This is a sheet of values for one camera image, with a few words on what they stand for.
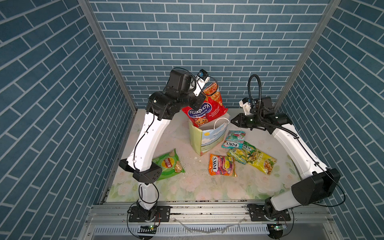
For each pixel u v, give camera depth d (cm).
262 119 57
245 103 70
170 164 85
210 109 71
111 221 73
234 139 99
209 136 79
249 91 67
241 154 92
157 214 72
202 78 52
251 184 84
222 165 87
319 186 41
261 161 89
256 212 74
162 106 41
